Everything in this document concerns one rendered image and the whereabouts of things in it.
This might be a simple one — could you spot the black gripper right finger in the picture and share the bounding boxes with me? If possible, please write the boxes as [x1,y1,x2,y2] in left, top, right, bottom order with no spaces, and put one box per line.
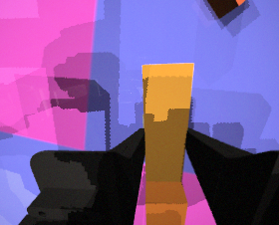
[185,128,279,225]

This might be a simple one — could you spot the orange rectangular bar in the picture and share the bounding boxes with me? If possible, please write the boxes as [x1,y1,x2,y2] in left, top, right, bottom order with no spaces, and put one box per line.
[142,63,193,225]

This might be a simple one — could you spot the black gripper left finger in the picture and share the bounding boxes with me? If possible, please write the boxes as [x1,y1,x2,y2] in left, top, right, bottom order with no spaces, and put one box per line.
[30,128,145,225]

